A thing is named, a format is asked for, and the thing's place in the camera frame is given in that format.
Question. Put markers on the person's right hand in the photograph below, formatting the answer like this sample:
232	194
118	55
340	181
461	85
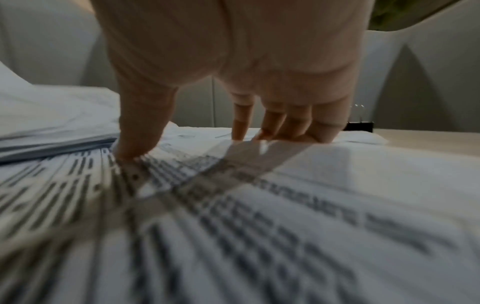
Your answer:
243	44

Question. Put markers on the black binder clip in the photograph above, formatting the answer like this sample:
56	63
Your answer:
362	127

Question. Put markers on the pile of printed papers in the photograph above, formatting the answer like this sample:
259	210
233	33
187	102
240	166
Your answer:
262	222

